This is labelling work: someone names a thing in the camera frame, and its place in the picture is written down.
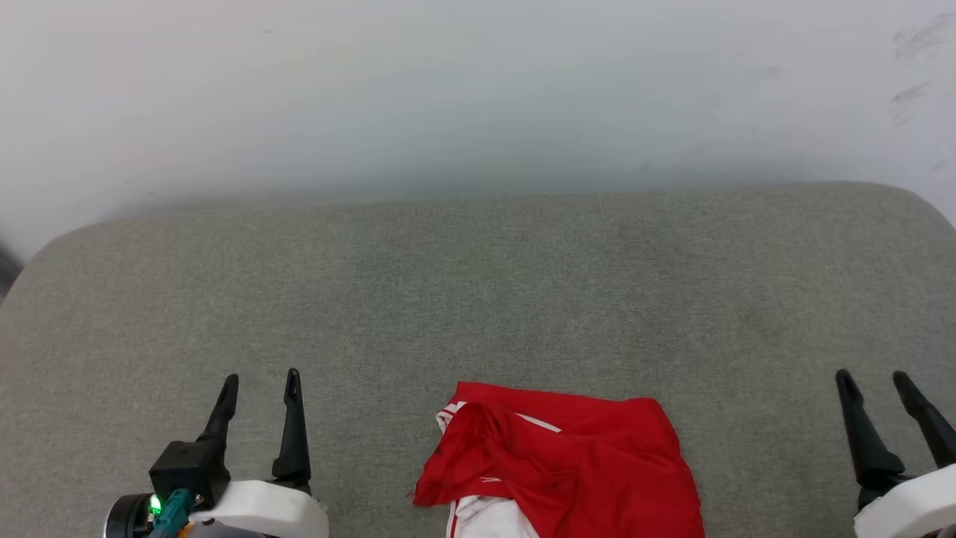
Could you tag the red and white sports garment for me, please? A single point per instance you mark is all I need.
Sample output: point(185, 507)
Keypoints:
point(597, 463)

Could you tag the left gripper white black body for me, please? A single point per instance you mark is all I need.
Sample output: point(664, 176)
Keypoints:
point(261, 512)

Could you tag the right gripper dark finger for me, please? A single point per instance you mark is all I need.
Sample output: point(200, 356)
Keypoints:
point(866, 441)
point(933, 430)

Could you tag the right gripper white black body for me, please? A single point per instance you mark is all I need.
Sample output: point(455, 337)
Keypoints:
point(919, 508)

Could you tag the grey fabric sofa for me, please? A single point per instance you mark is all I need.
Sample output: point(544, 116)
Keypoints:
point(478, 299)

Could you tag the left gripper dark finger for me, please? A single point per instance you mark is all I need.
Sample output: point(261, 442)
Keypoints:
point(220, 418)
point(293, 441)

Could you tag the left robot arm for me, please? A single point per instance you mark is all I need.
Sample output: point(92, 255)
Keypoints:
point(127, 521)

